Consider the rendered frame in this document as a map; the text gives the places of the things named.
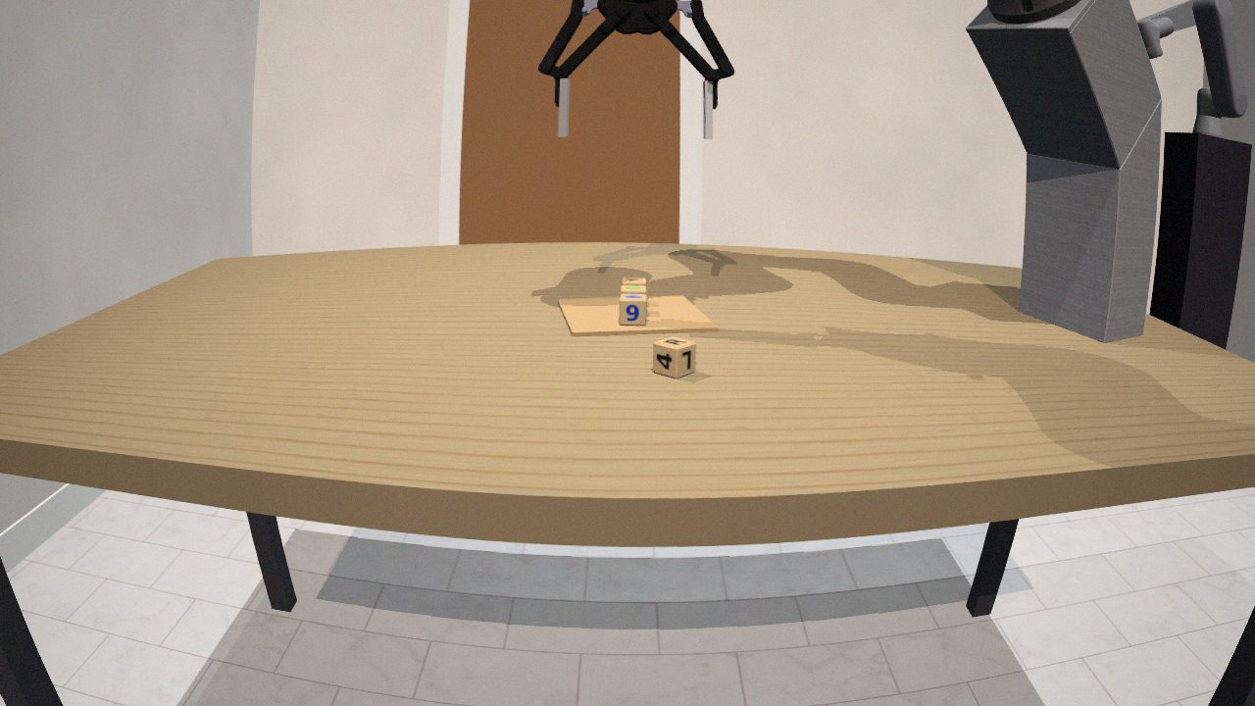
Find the tan square mat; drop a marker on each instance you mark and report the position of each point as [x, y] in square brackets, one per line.
[665, 314]

